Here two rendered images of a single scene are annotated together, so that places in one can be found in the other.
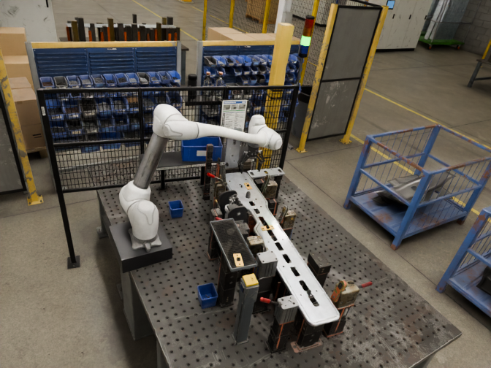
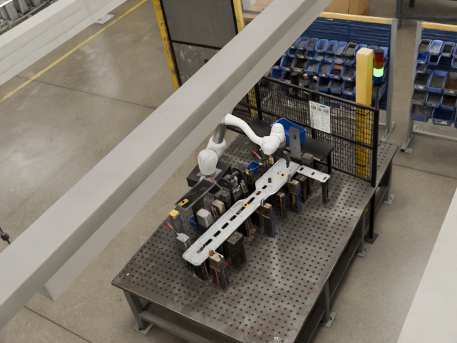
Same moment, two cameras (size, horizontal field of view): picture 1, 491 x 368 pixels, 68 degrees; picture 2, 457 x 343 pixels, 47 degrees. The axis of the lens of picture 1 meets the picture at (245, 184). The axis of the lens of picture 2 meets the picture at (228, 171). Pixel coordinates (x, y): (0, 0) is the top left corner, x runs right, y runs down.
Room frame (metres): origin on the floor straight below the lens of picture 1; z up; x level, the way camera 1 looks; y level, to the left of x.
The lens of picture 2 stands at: (0.75, -3.19, 4.08)
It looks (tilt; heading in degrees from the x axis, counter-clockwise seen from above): 40 degrees down; 73
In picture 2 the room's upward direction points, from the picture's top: 11 degrees counter-clockwise
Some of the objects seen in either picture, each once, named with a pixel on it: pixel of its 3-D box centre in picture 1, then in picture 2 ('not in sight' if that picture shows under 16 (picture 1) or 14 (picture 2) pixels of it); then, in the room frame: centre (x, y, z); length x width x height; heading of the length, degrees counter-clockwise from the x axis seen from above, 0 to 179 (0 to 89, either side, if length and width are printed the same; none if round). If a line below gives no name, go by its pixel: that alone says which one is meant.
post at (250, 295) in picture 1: (244, 312); (179, 233); (1.20, -0.08, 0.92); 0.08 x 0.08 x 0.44; 26
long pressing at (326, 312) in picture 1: (269, 230); (245, 207); (1.78, -0.19, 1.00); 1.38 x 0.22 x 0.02; 26
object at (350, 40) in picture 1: (340, 82); not in sight; (5.17, -1.12, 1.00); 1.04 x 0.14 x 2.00; 124
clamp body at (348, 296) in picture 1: (338, 308); (219, 271); (1.34, -0.60, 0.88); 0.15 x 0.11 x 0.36; 116
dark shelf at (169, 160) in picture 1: (199, 158); (287, 139); (2.52, 0.39, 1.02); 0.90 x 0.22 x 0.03; 116
